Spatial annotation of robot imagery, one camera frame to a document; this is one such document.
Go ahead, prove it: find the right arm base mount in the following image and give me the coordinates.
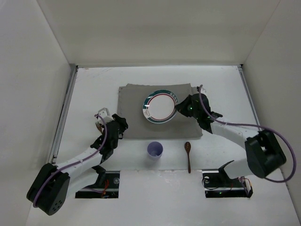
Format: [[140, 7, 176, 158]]
[[201, 161, 253, 198]]

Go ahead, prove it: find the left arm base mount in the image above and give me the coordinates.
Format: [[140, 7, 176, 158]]
[[75, 165, 120, 199]]

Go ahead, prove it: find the lavender plastic cup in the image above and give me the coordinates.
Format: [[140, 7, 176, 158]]
[[147, 141, 163, 161]]

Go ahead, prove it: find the brown wooden spoon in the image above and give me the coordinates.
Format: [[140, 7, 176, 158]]
[[184, 142, 191, 173]]

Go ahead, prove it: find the aluminium table rail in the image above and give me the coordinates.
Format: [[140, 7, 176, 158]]
[[46, 64, 78, 163], [237, 64, 260, 125]]

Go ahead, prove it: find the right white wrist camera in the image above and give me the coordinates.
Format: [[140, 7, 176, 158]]
[[200, 85, 207, 93]]

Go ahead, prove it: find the grey cloth placemat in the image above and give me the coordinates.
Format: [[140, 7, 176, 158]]
[[117, 83, 202, 140]]

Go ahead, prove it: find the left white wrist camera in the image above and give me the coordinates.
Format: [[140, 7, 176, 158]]
[[95, 108, 113, 124]]

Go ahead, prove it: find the left aluminium table rail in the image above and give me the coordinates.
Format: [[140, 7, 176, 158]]
[[46, 64, 78, 163]]

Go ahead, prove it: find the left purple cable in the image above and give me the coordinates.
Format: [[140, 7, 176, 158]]
[[32, 114, 109, 208]]

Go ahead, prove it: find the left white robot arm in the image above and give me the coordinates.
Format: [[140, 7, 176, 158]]
[[26, 113, 128, 216]]

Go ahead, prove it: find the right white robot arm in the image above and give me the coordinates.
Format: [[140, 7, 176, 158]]
[[175, 94, 286, 179]]

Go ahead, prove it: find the right aluminium table rail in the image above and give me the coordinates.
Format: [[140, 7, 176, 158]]
[[237, 64, 260, 125]]

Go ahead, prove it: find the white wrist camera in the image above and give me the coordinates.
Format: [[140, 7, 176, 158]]
[[95, 108, 113, 124], [200, 85, 207, 93]]

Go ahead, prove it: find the white plate green rim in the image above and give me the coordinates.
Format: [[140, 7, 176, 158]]
[[142, 89, 179, 124]]

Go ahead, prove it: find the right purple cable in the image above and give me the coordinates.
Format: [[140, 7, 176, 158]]
[[198, 85, 297, 184]]

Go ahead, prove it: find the purple cable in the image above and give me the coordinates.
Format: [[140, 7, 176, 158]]
[[198, 85, 297, 184], [32, 114, 109, 208]]

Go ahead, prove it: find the brown wooden fork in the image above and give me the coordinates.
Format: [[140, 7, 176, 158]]
[[95, 121, 103, 134]]

